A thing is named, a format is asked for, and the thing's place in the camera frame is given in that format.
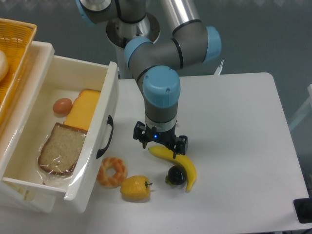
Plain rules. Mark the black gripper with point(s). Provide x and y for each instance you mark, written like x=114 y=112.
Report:
x=144 y=134

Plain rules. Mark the white drawer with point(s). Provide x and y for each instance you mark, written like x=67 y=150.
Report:
x=66 y=78

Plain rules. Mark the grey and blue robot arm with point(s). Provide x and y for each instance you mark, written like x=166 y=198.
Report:
x=154 y=66

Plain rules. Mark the white drawer cabinet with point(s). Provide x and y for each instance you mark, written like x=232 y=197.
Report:
x=38 y=60

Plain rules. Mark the yellow banana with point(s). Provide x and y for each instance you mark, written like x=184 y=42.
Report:
x=181 y=160

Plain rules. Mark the dark mangosteen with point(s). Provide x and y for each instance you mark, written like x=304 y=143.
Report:
x=176 y=176

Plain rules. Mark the yellow bell pepper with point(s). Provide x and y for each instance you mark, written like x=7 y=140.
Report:
x=136 y=187

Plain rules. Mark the glazed donut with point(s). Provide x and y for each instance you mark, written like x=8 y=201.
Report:
x=112 y=172

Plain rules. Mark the orange cake slice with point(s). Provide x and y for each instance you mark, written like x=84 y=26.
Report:
x=83 y=109

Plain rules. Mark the brown egg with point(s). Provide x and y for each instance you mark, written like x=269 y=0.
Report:
x=62 y=106

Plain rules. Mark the brown bread slice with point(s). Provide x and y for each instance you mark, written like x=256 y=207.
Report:
x=62 y=149

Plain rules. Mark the black device at edge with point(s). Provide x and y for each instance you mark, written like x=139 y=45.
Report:
x=303 y=208

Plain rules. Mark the pale bread roll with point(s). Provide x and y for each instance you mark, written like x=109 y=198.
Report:
x=4 y=66

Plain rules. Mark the orange woven basket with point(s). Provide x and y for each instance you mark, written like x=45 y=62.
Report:
x=15 y=41

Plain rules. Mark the white table bracket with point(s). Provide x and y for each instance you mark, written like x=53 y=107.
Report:
x=219 y=69

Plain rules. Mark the white frame at right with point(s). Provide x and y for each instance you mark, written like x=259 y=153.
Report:
x=302 y=111

